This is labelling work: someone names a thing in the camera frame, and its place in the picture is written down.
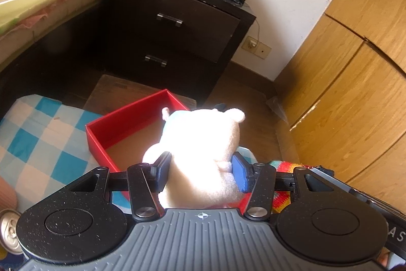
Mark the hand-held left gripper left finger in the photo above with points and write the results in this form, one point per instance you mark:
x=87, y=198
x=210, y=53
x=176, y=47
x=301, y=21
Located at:
x=163, y=167

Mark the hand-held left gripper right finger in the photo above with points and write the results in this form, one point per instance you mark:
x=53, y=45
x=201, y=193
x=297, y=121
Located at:
x=240, y=173

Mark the light blue towel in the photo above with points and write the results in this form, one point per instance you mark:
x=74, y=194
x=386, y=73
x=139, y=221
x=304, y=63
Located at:
x=246, y=155

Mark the white plush toy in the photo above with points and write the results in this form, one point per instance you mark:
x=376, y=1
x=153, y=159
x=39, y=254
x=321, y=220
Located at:
x=196, y=144

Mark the red box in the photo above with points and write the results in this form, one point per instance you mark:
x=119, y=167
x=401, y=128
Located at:
x=127, y=121

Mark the rainbow knitted item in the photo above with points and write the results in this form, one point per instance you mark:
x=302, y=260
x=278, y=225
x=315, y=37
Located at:
x=285, y=167

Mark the brown cardboard box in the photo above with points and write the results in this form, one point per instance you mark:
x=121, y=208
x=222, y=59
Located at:
x=107, y=90

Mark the dark wooden nightstand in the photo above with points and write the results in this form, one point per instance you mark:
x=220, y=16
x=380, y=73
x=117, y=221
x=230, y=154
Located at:
x=228, y=67

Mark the blue white checkered cloth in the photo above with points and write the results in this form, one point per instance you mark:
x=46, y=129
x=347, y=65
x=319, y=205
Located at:
x=47, y=144

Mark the wooden wardrobe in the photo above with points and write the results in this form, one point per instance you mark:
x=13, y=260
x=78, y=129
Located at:
x=349, y=83

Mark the bed with floral quilt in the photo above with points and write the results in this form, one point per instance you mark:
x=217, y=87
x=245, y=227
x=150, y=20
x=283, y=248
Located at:
x=63, y=52

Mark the peach coloured cylinder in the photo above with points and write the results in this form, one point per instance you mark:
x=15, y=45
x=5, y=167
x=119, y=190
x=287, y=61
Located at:
x=6, y=194

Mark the metal drink can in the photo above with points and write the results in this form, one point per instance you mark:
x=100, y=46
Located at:
x=9, y=229

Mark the beige wall socket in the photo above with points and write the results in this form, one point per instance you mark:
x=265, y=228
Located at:
x=261, y=50

